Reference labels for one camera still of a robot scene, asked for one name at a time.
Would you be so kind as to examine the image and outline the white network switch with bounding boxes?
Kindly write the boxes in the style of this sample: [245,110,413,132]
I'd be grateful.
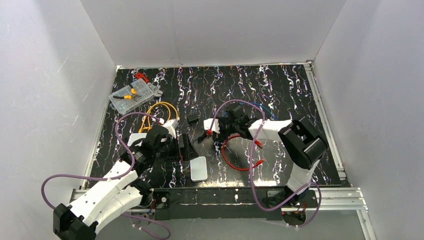
[127,133,147,147]
[190,156,208,182]

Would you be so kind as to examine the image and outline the black adapter with cable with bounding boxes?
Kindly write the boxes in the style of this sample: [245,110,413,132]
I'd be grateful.
[186,114,200,126]

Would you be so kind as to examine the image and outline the short yellow ethernet cable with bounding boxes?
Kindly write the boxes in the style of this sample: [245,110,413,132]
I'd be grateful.
[141,101,172,133]

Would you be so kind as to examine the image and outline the long yellow ethernet cable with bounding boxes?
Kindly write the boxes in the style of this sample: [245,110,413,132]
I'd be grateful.
[139,103,180,134]

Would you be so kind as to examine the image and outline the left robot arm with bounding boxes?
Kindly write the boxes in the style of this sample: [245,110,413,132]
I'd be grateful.
[53,122,208,240]

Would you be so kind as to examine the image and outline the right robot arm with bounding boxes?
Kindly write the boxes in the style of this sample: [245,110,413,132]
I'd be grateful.
[203,103,329,198]

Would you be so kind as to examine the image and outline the grey red adjustable wrench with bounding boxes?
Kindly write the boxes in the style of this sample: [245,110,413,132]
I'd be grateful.
[135,72,163,98]

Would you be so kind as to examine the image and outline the clear plastic parts box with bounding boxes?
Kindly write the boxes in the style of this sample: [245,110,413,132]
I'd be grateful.
[108,78,154,115]

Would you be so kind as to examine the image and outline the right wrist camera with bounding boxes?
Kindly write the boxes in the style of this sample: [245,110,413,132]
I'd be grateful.
[203,118,220,136]

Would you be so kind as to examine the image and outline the red ethernet cable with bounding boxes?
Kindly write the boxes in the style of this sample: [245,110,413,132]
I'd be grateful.
[221,133,265,172]

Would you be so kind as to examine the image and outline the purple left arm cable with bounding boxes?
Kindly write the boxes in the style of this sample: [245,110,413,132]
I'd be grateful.
[41,111,172,240]

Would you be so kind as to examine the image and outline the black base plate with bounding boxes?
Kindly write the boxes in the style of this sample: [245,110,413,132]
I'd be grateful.
[150,186,296,222]

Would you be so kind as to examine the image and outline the yellow handled pliers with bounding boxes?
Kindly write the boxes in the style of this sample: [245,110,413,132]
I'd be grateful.
[113,87,141,101]

